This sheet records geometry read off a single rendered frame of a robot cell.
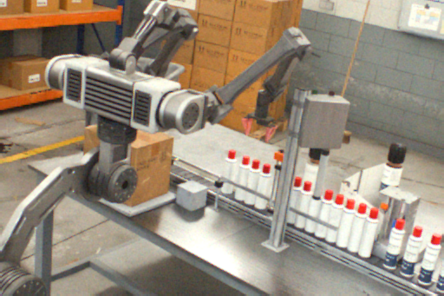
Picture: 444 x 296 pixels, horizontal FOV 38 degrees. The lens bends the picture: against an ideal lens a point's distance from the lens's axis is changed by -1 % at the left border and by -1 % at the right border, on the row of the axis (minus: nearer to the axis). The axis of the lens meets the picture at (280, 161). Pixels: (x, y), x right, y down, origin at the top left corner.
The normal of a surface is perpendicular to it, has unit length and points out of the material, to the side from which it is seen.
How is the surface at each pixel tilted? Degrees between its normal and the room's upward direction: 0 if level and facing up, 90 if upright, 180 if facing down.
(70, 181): 90
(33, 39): 90
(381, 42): 90
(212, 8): 91
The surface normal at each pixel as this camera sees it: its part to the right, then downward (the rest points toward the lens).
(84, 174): 0.87, 0.29
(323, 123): 0.33, 0.38
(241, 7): -0.36, 0.27
